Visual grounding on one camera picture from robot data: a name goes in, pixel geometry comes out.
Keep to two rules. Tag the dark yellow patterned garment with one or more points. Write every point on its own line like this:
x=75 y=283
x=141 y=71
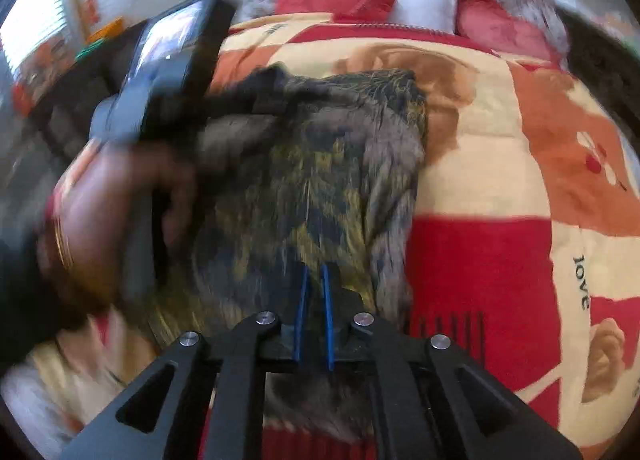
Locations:
x=320 y=179

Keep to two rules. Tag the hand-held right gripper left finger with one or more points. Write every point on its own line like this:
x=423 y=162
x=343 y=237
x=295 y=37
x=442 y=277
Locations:
x=304 y=315

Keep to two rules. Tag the dark desk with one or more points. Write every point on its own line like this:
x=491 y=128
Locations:
x=65 y=104

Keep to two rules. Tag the gold bangle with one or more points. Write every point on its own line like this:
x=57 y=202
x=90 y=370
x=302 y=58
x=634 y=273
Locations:
x=63 y=245

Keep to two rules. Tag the floral printed blanket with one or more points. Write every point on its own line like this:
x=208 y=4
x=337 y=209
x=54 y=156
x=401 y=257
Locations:
x=490 y=200

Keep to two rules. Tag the white pillow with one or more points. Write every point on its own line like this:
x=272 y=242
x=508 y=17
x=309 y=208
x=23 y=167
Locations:
x=422 y=4

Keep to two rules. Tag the window blinds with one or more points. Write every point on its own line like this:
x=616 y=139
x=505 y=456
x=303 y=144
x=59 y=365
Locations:
x=35 y=14

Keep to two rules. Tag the dark furniture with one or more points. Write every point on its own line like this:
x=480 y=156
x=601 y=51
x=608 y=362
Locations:
x=600 y=59

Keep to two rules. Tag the green object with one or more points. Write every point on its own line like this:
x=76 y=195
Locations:
x=90 y=49

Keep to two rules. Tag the person's left hand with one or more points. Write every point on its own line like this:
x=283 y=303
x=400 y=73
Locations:
x=105 y=210

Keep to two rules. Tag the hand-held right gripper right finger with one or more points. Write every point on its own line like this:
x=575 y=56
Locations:
x=328 y=315

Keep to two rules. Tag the person's cream clothing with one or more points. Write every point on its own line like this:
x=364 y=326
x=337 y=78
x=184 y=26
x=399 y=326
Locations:
x=65 y=390

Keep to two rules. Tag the orange object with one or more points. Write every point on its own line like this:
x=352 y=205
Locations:
x=105 y=28

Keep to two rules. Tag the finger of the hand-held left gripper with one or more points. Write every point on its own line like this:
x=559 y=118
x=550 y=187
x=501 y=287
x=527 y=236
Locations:
x=250 y=99

